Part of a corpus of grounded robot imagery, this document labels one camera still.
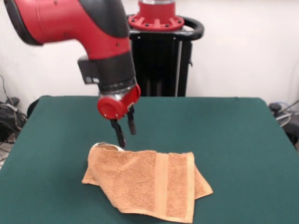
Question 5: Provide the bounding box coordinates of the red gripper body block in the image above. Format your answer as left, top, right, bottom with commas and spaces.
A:
97, 84, 142, 121

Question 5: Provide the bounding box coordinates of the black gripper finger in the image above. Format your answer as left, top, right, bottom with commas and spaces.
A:
110, 119, 127, 149
127, 106, 137, 135

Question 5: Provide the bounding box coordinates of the tan terry towel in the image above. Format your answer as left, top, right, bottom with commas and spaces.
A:
81, 141, 214, 224

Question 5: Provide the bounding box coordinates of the dark green table cloth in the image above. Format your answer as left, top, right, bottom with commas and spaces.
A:
0, 95, 299, 224

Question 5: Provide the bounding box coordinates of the grey wheeled stand base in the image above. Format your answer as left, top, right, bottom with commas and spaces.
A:
268, 100, 299, 150

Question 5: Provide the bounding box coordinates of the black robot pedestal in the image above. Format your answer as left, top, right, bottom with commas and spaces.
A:
127, 15, 205, 97

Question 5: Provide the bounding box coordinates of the black cable tangle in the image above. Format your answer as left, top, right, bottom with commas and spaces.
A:
0, 74, 29, 143

